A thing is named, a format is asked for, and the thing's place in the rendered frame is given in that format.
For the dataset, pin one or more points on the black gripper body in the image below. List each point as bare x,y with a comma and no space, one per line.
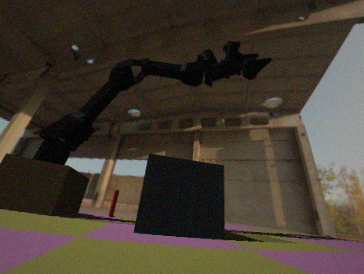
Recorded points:
247,66

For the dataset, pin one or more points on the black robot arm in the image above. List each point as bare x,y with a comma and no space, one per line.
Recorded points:
76,128

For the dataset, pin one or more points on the dark red peg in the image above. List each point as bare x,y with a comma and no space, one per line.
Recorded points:
113,203

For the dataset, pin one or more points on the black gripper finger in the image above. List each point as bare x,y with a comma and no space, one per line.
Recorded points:
242,57
261,63

